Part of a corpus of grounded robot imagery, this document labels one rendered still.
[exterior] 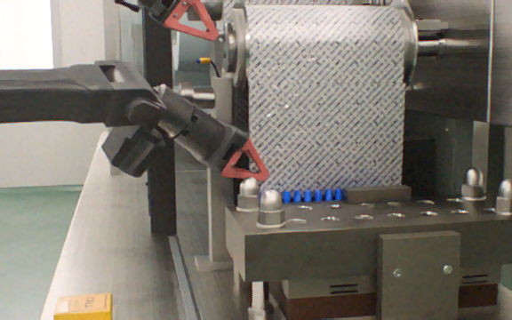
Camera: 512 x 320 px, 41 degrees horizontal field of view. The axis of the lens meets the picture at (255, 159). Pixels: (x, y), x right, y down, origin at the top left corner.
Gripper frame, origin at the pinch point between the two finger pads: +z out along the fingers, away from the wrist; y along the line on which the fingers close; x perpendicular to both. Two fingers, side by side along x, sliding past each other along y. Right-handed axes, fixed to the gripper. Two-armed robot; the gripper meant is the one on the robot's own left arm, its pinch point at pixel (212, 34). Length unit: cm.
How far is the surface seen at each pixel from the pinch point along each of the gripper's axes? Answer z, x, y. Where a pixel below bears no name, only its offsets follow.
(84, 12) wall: -62, -12, -550
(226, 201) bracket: 17.7, -19.2, -1.7
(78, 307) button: 5.9, -39.0, 18.0
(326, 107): 19.2, 1.5, 6.6
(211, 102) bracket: 6.4, -8.2, -2.0
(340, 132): 23.3, -0.1, 6.5
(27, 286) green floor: 23, -149, -271
